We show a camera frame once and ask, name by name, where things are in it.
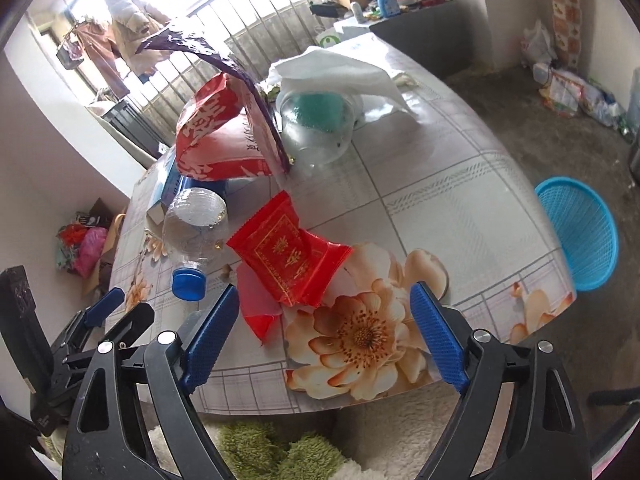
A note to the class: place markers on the white tissue cloth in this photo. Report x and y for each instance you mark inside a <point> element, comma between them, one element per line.
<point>370,88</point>

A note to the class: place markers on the dark grey cabinet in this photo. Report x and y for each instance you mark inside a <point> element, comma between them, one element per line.
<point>437,37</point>

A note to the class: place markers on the red snack wrapper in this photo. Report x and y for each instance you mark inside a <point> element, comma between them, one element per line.
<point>282,264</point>

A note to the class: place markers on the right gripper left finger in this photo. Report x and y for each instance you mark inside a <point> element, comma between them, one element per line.
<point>107,437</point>

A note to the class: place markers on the red white snack bag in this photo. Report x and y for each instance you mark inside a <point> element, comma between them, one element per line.
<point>223,134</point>

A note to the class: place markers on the blue white medicine box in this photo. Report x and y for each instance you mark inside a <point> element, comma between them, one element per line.
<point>169,183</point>

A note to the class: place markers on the clear bottle blue cap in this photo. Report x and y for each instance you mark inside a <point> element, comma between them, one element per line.
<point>195,230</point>

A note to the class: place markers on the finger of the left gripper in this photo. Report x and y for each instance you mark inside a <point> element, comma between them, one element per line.
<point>95,315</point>

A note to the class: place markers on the metal window railing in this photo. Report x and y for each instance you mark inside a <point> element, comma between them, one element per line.
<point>255,33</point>

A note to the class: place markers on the green plastic bag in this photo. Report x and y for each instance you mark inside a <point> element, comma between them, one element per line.
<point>322,111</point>

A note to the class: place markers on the green fluffy rug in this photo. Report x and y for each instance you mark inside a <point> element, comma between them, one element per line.
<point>253,450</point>

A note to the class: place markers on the purple food bag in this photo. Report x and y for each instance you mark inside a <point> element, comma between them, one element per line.
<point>180,36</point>

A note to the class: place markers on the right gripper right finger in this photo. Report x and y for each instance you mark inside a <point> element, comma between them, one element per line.
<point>544,436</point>

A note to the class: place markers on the clear plastic bowl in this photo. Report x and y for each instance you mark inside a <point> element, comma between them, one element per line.
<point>311,149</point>

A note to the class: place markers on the floor trash pile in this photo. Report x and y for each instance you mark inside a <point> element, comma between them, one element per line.
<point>565,92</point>

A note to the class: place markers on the blue plastic trash basket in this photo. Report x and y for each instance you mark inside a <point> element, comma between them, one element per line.
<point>585,228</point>

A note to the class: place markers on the brown paper gift bag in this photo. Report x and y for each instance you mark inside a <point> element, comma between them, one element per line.
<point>97,282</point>

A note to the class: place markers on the beige hanging jacket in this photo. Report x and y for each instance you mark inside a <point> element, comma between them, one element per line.
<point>133,22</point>

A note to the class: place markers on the pink hanging garment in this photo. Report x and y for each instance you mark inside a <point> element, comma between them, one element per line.
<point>99,44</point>

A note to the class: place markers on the floral bed sheet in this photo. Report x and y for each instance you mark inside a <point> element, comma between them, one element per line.
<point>426,193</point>

